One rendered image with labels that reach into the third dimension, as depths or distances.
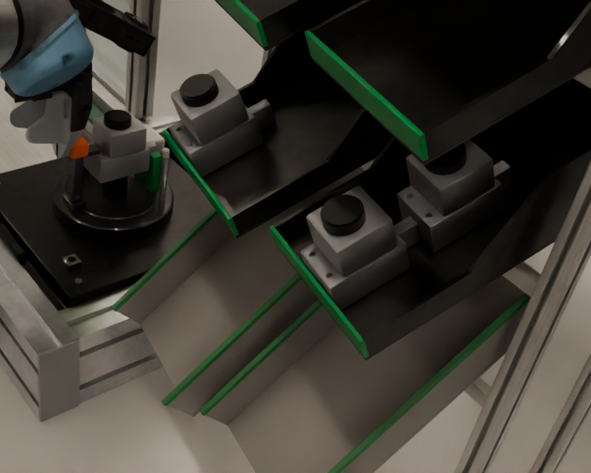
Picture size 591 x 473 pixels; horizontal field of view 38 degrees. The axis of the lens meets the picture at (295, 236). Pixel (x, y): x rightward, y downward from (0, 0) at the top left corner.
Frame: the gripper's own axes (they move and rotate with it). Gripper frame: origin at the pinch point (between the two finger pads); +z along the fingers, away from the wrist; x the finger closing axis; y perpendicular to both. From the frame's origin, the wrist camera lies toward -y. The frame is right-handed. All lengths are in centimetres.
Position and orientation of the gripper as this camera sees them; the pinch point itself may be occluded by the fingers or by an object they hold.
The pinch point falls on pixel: (66, 144)
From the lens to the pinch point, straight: 97.7
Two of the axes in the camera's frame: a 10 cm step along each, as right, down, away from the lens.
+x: 6.3, 5.5, -5.5
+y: -7.6, 2.9, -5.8
